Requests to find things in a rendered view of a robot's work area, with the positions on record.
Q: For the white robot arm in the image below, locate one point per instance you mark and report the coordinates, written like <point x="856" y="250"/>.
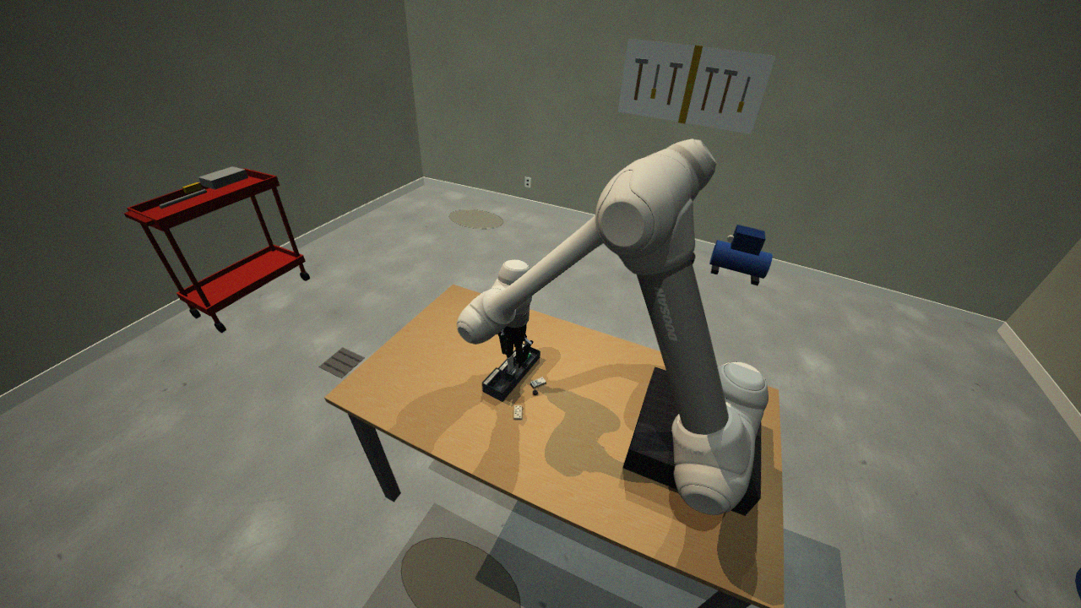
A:
<point x="647" y="208"/>

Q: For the grey three-compartment labelled bin rack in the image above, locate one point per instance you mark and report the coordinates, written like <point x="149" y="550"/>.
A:
<point x="500" y="378"/>

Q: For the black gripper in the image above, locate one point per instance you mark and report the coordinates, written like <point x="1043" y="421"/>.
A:
<point x="515" y="336"/>

